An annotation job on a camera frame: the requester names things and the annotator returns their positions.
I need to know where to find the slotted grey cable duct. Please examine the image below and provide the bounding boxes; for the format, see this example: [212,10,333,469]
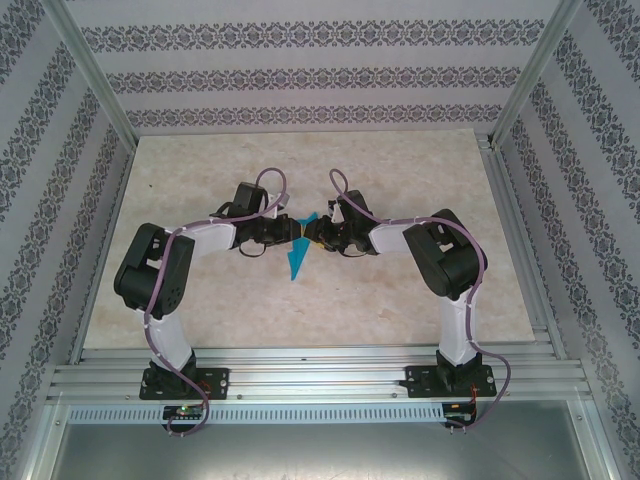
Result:
[67,403,447,425]

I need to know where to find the grey metal sheet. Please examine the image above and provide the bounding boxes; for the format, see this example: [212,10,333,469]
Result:
[49,422,599,480]

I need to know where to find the aluminium frame post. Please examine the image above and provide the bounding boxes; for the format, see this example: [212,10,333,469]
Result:
[42,0,140,147]
[492,0,585,150]

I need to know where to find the aluminium mounting rail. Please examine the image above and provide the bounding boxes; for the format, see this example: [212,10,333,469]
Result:
[47,344,589,405]

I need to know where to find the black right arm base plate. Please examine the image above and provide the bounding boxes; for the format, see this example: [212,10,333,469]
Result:
[405,364,497,399]

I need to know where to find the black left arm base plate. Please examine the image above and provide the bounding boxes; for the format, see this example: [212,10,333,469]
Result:
[139,367,231,401]

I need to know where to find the aluminium side rail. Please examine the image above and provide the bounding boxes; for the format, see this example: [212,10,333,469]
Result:
[69,143,139,364]
[479,132,570,361]

